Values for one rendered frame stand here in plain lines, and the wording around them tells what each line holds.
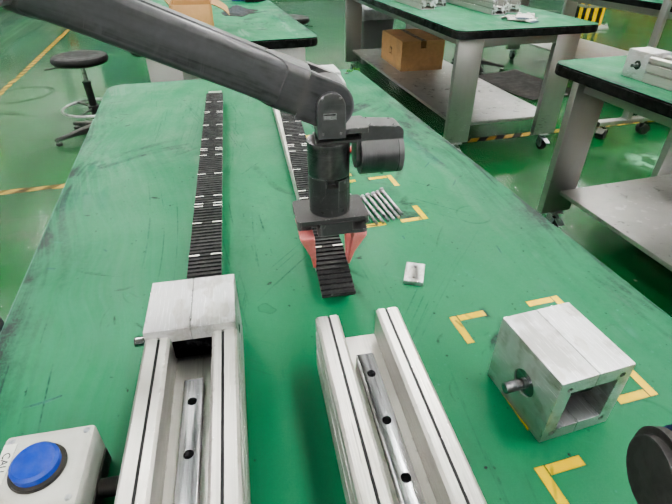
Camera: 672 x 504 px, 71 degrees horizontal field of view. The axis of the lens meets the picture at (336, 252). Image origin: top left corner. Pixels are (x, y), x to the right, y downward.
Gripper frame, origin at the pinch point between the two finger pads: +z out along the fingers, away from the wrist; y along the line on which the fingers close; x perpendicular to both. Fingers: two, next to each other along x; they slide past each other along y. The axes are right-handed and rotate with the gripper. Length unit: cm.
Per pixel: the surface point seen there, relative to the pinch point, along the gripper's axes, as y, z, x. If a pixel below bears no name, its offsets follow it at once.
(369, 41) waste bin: 128, 59, 464
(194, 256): -20.8, -0.4, 4.7
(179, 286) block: -20.7, -6.4, -10.4
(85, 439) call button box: -28.7, -3.0, -27.8
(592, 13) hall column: 500, 67, 612
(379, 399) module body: -0.2, -2.3, -28.5
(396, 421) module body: 0.7, -2.3, -31.4
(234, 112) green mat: -14, 3, 85
